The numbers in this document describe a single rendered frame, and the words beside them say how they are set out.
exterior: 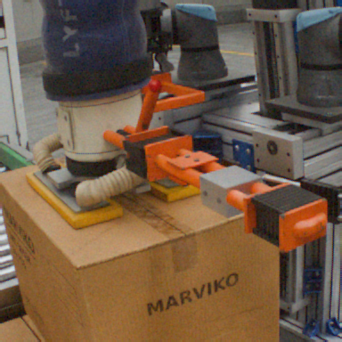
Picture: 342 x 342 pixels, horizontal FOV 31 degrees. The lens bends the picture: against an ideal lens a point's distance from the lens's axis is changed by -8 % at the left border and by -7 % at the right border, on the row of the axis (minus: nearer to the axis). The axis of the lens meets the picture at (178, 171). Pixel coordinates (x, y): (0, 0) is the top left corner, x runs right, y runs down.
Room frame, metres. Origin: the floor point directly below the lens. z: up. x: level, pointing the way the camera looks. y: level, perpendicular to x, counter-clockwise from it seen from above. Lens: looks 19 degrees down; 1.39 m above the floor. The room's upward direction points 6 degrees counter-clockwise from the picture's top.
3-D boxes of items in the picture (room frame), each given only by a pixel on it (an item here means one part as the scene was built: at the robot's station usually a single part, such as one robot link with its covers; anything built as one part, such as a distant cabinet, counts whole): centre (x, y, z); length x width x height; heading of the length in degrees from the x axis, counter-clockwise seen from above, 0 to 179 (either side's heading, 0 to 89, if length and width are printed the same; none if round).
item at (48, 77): (1.26, 0.14, 1.19); 0.23 x 0.23 x 0.04
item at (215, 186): (0.85, -0.07, 1.07); 0.07 x 0.07 x 0.04; 27
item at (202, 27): (1.87, -0.09, 1.20); 0.13 x 0.12 x 0.14; 89
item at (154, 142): (1.04, 0.03, 1.07); 0.10 x 0.08 x 0.06; 117
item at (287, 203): (0.72, -0.13, 1.07); 0.08 x 0.07 x 0.05; 27
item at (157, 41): (1.62, 0.04, 1.22); 0.09 x 0.08 x 0.12; 28
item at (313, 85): (1.46, -0.37, 1.09); 0.15 x 0.15 x 0.10
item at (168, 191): (1.30, 0.06, 0.97); 0.34 x 0.10 x 0.05; 27
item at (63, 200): (1.22, 0.23, 0.97); 0.34 x 0.10 x 0.05; 27
